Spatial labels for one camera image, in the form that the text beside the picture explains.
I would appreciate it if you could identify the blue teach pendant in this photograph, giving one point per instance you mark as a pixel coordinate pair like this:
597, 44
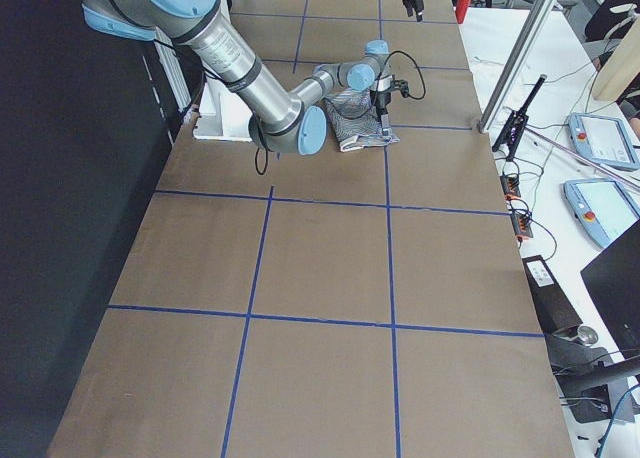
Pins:
602, 206
603, 140

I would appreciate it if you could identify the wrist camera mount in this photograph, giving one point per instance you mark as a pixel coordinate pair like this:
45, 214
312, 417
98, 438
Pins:
401, 86

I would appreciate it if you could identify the black monitor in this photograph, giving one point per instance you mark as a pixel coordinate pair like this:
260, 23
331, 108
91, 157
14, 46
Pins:
612, 280

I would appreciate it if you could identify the navy white striped polo shirt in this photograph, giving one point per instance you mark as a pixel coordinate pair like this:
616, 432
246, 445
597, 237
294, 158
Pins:
355, 122

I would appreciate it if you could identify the grey orange usb hub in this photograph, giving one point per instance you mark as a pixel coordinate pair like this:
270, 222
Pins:
510, 186
521, 222

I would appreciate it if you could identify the brown table mat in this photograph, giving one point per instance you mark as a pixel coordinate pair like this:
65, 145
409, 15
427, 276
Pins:
362, 304

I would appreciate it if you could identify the black camera stand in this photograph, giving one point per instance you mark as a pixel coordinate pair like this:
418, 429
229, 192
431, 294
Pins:
512, 131

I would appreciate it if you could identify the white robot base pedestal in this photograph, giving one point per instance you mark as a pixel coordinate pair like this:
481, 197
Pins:
223, 115

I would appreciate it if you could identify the black box with label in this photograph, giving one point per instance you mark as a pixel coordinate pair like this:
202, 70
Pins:
553, 308

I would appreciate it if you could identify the aluminium frame post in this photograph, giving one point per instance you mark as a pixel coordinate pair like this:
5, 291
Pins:
532, 27

